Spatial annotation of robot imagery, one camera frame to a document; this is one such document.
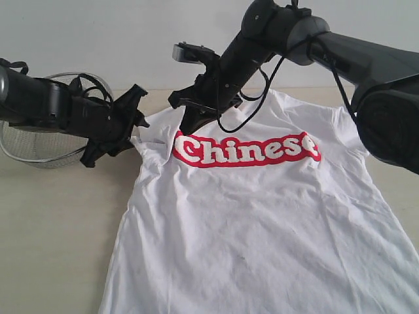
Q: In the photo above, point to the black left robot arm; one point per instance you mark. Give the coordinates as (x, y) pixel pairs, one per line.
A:
(40, 104)

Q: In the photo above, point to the white t-shirt red lettering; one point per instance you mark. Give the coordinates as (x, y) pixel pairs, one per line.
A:
(275, 213)

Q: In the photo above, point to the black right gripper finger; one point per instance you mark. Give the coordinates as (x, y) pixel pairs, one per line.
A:
(185, 97)
(194, 119)

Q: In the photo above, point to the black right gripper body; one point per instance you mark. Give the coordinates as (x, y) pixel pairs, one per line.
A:
(236, 66)

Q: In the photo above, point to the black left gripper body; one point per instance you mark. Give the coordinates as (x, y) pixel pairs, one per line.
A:
(107, 131)

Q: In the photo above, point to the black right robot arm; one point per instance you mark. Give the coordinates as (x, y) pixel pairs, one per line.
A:
(384, 106)

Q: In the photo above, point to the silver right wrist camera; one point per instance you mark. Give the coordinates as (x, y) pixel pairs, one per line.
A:
(194, 54)

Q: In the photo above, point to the metal wire mesh basket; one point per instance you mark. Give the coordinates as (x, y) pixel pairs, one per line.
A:
(51, 150)

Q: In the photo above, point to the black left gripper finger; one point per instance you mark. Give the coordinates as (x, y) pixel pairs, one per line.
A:
(128, 102)

